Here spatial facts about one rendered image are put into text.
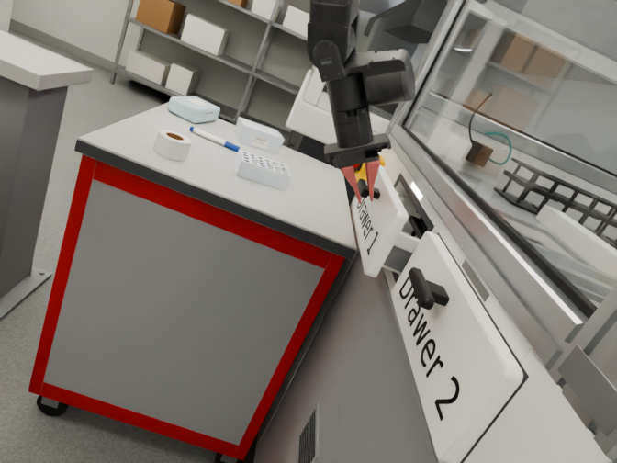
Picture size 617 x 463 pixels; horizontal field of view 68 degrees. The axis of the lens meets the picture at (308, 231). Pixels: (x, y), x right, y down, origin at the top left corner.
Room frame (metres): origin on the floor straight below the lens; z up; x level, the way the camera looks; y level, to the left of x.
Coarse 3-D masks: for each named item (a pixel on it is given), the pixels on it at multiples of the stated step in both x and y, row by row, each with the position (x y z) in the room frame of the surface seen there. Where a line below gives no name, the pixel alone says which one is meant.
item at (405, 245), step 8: (400, 200) 0.89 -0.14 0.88; (408, 200) 0.89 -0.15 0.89; (408, 208) 0.89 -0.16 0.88; (416, 216) 0.90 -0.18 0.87; (408, 224) 0.90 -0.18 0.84; (400, 232) 0.65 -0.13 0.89; (408, 232) 0.87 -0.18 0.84; (400, 240) 0.65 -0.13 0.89; (408, 240) 0.65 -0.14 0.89; (416, 240) 0.65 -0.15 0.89; (392, 248) 0.64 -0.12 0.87; (400, 248) 0.65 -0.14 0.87; (408, 248) 0.65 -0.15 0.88; (392, 256) 0.64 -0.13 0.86; (400, 256) 0.65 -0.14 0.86; (408, 256) 0.65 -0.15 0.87; (384, 264) 0.64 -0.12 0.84; (392, 264) 0.64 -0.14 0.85; (400, 264) 0.65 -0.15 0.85; (400, 272) 0.65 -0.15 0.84
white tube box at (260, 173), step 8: (240, 152) 1.02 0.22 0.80; (248, 152) 1.06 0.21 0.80; (240, 160) 0.99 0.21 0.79; (248, 160) 1.00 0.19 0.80; (264, 160) 1.06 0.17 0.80; (240, 168) 0.97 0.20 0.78; (248, 168) 0.98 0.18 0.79; (256, 168) 0.99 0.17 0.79; (264, 168) 0.99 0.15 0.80; (248, 176) 0.98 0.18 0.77; (256, 176) 0.99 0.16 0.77; (264, 176) 1.00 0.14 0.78; (272, 176) 1.00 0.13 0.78; (280, 176) 1.01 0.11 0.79; (288, 176) 1.02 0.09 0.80; (264, 184) 1.00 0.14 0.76; (272, 184) 1.01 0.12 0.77; (280, 184) 1.01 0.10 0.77; (288, 184) 1.02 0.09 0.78
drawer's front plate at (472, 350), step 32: (416, 256) 0.59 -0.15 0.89; (448, 256) 0.53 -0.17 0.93; (448, 288) 0.46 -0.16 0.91; (416, 320) 0.49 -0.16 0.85; (448, 320) 0.43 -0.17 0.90; (480, 320) 0.39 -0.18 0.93; (416, 352) 0.45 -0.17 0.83; (448, 352) 0.40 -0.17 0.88; (480, 352) 0.36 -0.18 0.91; (416, 384) 0.41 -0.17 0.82; (448, 384) 0.37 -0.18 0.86; (480, 384) 0.33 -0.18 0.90; (512, 384) 0.32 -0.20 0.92; (448, 416) 0.34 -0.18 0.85; (480, 416) 0.32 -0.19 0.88; (448, 448) 0.32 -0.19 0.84
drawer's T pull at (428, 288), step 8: (416, 272) 0.48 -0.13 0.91; (416, 280) 0.46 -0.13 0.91; (424, 280) 0.46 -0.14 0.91; (416, 288) 0.45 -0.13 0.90; (424, 288) 0.44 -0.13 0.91; (432, 288) 0.45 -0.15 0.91; (440, 288) 0.46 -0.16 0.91; (416, 296) 0.44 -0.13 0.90; (424, 296) 0.42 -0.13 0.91; (432, 296) 0.44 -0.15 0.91; (440, 296) 0.45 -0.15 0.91; (448, 296) 0.45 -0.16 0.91; (424, 304) 0.42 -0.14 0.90; (432, 304) 0.42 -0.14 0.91; (440, 304) 0.45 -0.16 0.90
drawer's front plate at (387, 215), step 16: (384, 176) 0.81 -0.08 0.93; (384, 192) 0.74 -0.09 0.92; (368, 208) 0.79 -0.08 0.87; (384, 208) 0.70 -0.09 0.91; (400, 208) 0.65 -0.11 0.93; (368, 224) 0.74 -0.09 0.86; (384, 224) 0.66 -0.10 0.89; (400, 224) 0.63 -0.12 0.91; (368, 240) 0.69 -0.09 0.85; (384, 240) 0.62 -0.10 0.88; (368, 256) 0.65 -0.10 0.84; (384, 256) 0.63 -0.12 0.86; (368, 272) 0.62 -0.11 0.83
